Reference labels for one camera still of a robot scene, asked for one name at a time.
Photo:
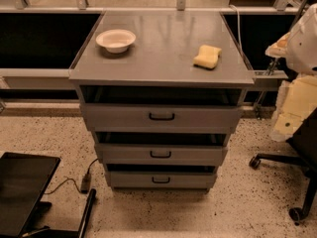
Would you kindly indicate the grey top drawer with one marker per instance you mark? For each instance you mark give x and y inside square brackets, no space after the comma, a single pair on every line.
[160,118]

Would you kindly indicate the yellow sponge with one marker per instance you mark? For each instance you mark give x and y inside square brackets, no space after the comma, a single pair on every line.
[207,57]

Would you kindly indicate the metal frame rail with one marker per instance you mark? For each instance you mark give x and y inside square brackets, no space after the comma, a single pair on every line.
[36,78]

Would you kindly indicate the black office chair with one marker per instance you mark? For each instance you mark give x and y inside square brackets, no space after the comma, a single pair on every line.
[304,142]

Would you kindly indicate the grey drawer cabinet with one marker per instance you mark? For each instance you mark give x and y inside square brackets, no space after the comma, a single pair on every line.
[158,69]

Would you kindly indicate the white bowl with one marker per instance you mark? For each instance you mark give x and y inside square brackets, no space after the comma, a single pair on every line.
[115,41]

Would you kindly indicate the metal diagonal rod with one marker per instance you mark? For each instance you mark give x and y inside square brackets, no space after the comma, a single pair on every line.
[279,5]

